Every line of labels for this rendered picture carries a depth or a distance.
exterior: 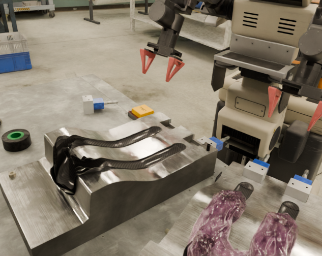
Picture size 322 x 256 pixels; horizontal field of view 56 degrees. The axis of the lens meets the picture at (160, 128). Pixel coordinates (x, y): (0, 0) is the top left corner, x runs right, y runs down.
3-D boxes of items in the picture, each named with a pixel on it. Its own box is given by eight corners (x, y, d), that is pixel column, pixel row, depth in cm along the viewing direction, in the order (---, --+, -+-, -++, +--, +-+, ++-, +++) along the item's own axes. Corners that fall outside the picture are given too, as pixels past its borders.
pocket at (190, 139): (192, 144, 90) (194, 133, 88) (205, 153, 86) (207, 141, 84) (181, 149, 87) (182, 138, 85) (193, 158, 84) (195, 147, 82)
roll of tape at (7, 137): (19, 154, 90) (16, 145, 88) (-3, 148, 92) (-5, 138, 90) (36, 140, 96) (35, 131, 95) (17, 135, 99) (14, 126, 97)
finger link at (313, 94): (316, 133, 69) (332, 94, 67) (285, 123, 72) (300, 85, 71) (318, 134, 75) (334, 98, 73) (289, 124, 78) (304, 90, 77)
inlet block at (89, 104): (116, 104, 121) (116, 92, 118) (118, 110, 117) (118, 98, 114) (83, 108, 117) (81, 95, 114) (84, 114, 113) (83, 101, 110)
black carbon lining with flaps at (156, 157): (155, 129, 93) (156, 102, 88) (191, 156, 82) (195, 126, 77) (41, 170, 74) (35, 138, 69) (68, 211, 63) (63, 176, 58)
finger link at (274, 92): (285, 123, 72) (301, 86, 71) (257, 113, 76) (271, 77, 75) (290, 124, 78) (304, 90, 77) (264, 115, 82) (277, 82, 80)
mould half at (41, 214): (158, 134, 103) (160, 98, 97) (213, 174, 86) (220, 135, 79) (1, 192, 76) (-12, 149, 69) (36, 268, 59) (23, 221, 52)
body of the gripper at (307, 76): (321, 97, 69) (334, 66, 68) (277, 85, 74) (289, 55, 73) (323, 101, 74) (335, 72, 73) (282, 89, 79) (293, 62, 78)
